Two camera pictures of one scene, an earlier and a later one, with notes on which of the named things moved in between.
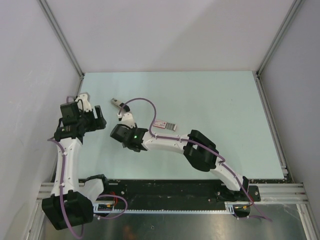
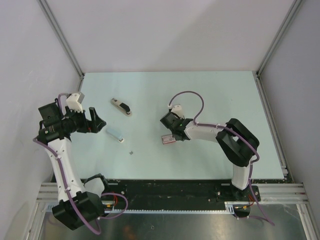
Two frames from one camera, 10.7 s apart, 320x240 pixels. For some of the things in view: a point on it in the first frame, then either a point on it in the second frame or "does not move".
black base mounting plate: (169, 194) does not move
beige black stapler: (117, 103) does not move
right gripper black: (134, 129) to (181, 119)
